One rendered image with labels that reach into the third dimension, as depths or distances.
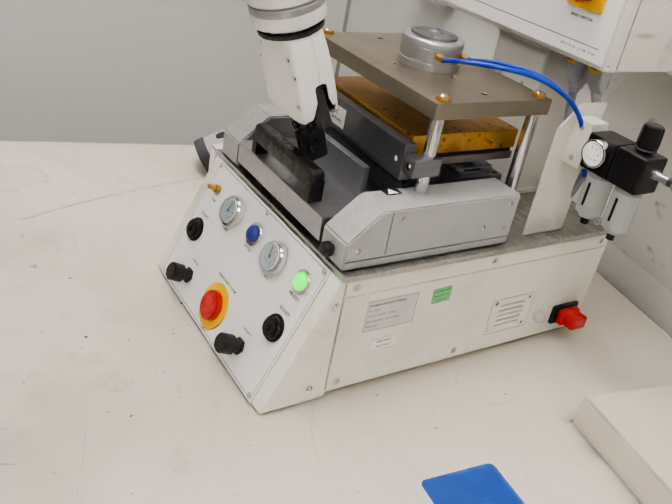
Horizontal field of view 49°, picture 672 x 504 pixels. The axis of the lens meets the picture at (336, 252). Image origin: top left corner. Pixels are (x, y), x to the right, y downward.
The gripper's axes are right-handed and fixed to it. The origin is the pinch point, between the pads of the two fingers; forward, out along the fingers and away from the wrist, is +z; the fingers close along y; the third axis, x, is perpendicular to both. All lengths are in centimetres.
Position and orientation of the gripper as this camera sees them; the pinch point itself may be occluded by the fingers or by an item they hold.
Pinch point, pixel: (311, 142)
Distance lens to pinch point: 91.0
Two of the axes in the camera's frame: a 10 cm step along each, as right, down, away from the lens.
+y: 5.1, 5.0, -7.0
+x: 8.5, -4.2, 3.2
